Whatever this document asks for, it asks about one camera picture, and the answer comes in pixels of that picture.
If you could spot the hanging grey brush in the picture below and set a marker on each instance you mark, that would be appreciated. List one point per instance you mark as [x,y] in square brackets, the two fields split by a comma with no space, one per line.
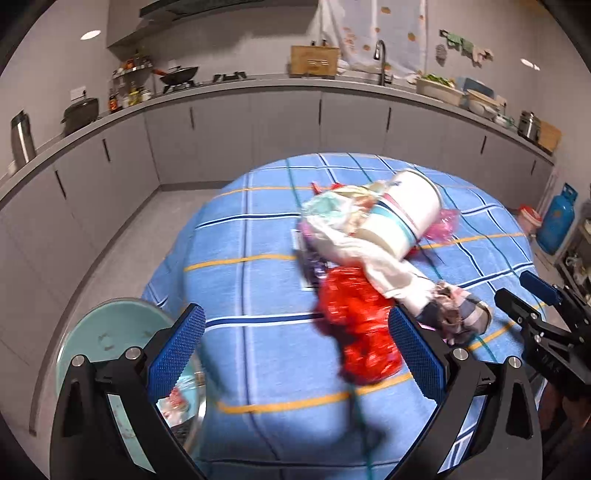
[441,53]

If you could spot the steel pot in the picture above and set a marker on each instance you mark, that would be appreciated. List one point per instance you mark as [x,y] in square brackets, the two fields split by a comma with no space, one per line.
[528,125]

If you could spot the hanging pale glove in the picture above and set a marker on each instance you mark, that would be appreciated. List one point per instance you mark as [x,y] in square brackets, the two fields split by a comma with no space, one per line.
[482,54]

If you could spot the small red wrapper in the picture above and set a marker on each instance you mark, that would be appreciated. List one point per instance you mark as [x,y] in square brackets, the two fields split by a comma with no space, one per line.
[316,187]

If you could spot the hanging green cloth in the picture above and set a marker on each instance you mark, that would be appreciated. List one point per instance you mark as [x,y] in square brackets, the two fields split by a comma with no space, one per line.
[457,40]

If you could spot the range hood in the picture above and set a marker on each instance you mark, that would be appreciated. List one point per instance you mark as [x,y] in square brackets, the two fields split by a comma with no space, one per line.
[161,11]

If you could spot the group of seasoning bottles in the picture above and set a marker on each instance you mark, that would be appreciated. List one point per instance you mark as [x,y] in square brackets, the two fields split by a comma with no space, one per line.
[134,96]

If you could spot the steel thermos jug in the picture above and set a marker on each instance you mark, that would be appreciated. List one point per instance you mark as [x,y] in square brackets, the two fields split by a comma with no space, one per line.
[22,138]

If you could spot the grey kitchen counter cabinets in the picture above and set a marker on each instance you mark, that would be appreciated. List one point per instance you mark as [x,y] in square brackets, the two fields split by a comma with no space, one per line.
[277,120]

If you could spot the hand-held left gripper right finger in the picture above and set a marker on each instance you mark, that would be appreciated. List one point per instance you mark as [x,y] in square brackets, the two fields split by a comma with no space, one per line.
[415,355]

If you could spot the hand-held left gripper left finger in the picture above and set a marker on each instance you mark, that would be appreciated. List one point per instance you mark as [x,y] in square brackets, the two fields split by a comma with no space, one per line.
[178,355]

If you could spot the green vegetables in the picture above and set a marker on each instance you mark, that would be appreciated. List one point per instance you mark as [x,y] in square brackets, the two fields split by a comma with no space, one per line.
[438,79]

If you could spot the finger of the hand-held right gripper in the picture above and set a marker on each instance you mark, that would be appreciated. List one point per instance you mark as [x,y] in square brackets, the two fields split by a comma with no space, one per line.
[512,302]
[538,284]

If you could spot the white wall socket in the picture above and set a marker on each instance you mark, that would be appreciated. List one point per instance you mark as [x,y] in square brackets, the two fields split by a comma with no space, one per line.
[78,94]

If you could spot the white striped paper tub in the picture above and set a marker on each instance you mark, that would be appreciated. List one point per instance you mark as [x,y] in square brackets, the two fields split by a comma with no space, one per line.
[406,207]

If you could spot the pink plastic bag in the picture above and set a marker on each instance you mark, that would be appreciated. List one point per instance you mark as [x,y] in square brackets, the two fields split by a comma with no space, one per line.
[443,226]

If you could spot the blue gas cylinder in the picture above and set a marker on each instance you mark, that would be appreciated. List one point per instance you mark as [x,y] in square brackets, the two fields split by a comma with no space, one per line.
[556,221]

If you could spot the red mesh bag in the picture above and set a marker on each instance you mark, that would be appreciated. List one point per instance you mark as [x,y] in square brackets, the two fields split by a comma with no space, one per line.
[355,323]

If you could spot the cream plastic basin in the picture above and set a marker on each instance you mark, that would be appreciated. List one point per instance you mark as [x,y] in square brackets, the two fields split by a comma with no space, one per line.
[438,94]

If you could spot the clear printed wrapper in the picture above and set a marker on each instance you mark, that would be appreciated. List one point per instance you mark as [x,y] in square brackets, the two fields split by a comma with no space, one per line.
[182,397]

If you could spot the wooden knife block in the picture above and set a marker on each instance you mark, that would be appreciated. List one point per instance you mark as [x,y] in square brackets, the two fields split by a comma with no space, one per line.
[314,60]

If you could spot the striped crumpled packaging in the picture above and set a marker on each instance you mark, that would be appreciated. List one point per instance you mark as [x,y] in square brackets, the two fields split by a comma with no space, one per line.
[461,314]

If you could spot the round ceiling light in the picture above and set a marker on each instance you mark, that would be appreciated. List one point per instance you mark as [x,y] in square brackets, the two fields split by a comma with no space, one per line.
[530,63]
[90,34]

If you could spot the blue plastic board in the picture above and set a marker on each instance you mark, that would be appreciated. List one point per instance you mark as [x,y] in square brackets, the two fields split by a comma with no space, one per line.
[475,85]

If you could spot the white basin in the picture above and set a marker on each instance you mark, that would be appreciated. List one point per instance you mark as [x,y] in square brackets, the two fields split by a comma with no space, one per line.
[482,105]

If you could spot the pale green round bin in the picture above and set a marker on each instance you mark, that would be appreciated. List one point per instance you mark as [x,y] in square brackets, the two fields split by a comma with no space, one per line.
[106,332]

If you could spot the black kitchen faucet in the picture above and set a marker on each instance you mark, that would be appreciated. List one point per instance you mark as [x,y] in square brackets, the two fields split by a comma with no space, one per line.
[379,55]

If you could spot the white crumpled bag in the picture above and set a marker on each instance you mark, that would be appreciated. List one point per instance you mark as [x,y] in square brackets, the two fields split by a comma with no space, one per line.
[397,277]

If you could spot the blue plaid tablecloth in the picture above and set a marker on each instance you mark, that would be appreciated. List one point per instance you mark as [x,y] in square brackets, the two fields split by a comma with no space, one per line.
[258,286]

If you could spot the white printed curtain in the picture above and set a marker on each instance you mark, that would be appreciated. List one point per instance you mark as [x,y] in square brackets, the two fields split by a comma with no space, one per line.
[397,27]

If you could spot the wooden cutting board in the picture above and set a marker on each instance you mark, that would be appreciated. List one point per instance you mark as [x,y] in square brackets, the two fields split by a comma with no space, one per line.
[549,137]

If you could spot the red lidded jar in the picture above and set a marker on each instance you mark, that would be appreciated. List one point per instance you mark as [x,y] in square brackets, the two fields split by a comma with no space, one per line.
[530,219]

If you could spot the black wok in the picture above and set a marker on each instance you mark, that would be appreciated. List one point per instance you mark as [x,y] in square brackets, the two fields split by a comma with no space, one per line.
[180,74]

